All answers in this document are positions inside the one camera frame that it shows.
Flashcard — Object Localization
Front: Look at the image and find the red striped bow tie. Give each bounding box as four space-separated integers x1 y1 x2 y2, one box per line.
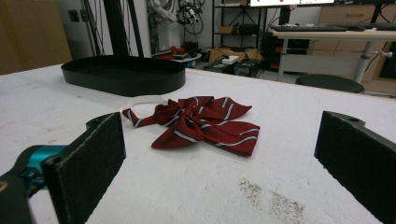
121 95 262 158

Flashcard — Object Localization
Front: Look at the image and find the black round stool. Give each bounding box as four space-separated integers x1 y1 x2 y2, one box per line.
294 74 365 94

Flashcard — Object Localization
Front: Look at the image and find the black metal stand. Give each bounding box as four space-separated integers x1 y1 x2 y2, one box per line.
102 0 145 59

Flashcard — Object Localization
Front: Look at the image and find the wooden cabinet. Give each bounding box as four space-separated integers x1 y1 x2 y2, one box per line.
0 0 73 77

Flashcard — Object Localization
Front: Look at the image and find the brown cardboard box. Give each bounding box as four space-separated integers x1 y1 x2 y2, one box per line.
208 46 263 64

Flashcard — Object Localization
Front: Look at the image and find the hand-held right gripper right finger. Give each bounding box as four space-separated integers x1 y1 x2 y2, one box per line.
313 110 396 224

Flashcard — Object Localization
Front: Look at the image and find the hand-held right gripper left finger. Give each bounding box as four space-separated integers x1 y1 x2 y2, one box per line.
40 111 127 224

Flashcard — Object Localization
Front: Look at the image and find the computer monitor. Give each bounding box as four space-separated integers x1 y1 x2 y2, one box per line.
248 0 336 7

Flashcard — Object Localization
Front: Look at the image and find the black oval tray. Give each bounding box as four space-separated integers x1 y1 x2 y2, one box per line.
61 54 187 97

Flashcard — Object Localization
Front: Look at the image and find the white desk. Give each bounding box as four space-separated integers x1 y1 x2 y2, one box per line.
272 29 396 84

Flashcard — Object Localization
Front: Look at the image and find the black metal shelf rack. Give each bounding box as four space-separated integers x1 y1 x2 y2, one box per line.
212 0 265 50

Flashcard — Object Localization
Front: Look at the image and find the black keyboard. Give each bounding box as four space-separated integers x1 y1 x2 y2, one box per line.
271 24 348 33

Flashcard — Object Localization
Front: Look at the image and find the white small box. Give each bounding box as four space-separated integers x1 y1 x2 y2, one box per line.
221 55 241 65

